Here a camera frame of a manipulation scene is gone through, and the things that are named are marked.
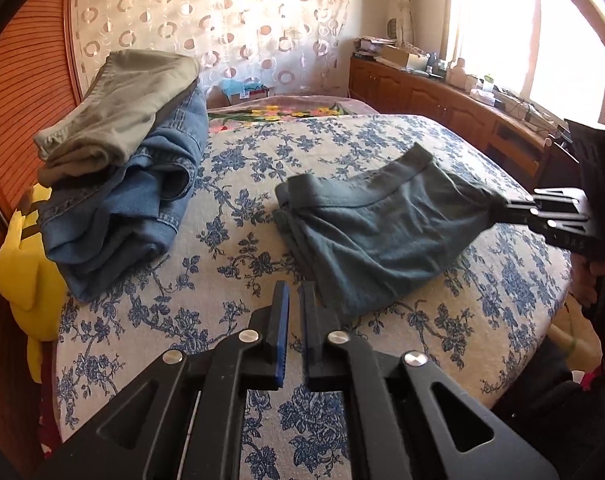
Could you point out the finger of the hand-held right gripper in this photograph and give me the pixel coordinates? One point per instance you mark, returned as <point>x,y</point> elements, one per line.
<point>557,200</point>
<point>557,235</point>

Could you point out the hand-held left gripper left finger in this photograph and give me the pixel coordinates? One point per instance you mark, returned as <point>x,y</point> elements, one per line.
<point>284,345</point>

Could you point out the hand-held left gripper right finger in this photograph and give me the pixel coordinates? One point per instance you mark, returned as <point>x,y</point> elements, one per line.
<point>305,340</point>

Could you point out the grey-green short pants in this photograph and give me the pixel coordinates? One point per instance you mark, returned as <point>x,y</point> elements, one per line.
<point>382,240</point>

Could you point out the khaki pants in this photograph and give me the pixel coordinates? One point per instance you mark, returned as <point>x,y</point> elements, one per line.
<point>127,105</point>

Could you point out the person's right hand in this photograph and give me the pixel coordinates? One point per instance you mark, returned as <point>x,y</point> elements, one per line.
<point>585,285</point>

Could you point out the dark wooden furniture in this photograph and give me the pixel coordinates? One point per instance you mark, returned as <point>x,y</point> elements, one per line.
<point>562,170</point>

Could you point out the beige floor mat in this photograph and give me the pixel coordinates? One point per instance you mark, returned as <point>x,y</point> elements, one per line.
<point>577,340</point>

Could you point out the blue floral bedsheet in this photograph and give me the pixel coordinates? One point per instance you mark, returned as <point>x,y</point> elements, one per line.
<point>182,310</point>

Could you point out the white plastic bottle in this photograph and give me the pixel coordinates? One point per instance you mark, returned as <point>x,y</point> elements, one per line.
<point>457,72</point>

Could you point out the wooden cabinet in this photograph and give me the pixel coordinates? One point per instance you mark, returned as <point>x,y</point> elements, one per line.
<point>422,95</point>

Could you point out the window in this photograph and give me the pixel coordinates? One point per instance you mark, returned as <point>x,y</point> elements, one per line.
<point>532,25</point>

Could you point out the person's dark clothing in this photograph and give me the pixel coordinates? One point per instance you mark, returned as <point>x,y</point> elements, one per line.
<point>557,410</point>

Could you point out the blue denim jeans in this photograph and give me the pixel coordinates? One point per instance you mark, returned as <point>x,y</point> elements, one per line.
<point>132,210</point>

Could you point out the open cardboard box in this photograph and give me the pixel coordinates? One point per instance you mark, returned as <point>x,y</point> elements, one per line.
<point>402,59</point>

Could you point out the colourful flowered blanket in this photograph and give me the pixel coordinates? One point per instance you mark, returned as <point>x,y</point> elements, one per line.
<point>282,110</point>

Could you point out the plain lace curtain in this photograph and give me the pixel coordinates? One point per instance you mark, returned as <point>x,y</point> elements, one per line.
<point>422,0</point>

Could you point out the stack of papers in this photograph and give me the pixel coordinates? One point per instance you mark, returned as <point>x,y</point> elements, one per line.
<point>370,45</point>

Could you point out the yellow plush toy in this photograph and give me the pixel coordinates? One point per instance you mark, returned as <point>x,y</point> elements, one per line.
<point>27,285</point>

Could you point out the sheer curtain with circles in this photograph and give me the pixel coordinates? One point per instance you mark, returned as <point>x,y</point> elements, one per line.
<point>217,15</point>

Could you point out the wooden slatted wardrobe door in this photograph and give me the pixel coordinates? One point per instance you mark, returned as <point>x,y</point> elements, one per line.
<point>27,90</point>

